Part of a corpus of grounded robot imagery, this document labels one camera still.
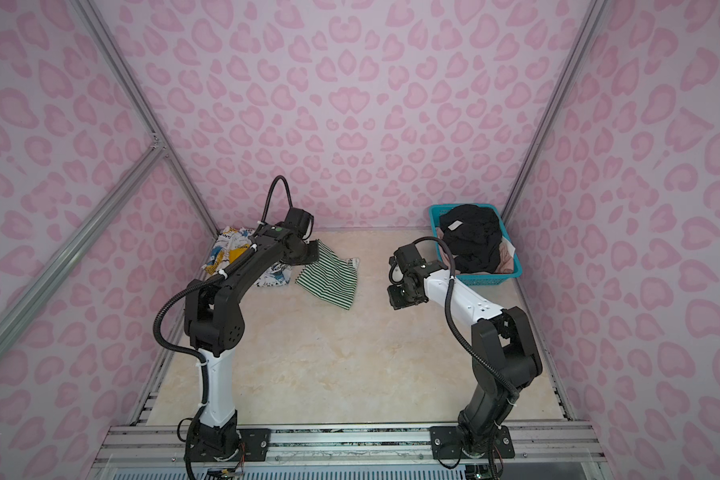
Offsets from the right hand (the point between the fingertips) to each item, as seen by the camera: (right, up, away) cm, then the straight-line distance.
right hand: (396, 296), depth 89 cm
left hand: (-23, +12, +7) cm, 27 cm away
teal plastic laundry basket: (+30, +5, +8) cm, 32 cm away
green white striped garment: (-20, +5, +10) cm, 23 cm away
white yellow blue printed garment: (-58, +17, +22) cm, 65 cm away
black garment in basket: (+27, +19, +9) cm, 34 cm away
